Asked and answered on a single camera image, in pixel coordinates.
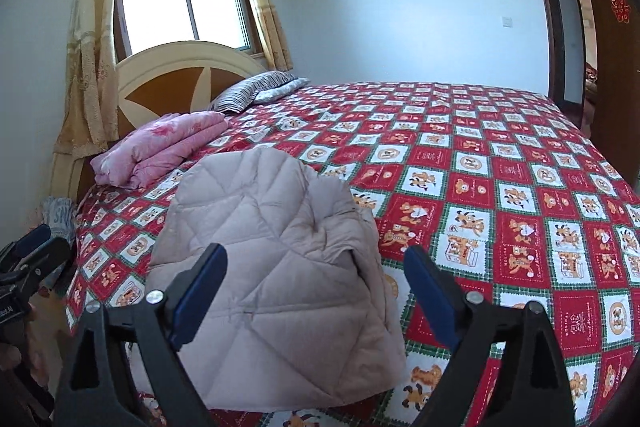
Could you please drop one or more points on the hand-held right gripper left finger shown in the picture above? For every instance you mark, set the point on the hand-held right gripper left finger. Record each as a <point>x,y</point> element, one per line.
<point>200,297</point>

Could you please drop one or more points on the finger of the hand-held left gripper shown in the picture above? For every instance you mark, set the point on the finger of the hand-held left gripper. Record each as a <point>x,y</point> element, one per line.
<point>32,238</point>
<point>40,257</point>

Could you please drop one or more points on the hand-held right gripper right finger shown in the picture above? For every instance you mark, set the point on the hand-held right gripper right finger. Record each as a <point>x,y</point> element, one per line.
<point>435,302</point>

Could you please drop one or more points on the pale grey quilted jacket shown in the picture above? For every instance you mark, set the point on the pale grey quilted jacket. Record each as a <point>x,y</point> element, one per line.
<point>280,232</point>

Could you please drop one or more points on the blue and white bag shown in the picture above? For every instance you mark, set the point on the blue and white bag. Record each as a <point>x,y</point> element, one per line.
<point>60,212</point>

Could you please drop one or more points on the pink folded quilt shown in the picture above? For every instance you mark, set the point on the pink folded quilt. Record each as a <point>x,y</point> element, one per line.
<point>155,147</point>

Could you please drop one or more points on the red printed bedspread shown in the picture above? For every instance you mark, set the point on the red printed bedspread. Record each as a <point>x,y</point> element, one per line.
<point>500,157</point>

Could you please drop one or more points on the cream and brown headboard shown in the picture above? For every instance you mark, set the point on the cream and brown headboard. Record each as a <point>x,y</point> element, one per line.
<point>165,92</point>

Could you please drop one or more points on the striped pillow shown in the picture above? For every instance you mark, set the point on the striped pillow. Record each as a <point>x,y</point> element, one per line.
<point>245,94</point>

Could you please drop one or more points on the grey patterned pillow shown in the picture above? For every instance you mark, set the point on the grey patterned pillow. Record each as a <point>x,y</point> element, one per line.
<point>287,89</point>

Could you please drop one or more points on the brown wooden door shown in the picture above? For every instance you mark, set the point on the brown wooden door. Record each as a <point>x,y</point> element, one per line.
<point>615,82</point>

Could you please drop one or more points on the dark hallway door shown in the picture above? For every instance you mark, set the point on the dark hallway door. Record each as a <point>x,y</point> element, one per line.
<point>552,37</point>

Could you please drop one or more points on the red paper door decoration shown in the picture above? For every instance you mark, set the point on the red paper door decoration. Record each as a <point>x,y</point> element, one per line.
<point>619,4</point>

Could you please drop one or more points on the white wall switch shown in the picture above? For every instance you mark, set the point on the white wall switch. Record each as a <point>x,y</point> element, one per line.
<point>507,22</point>

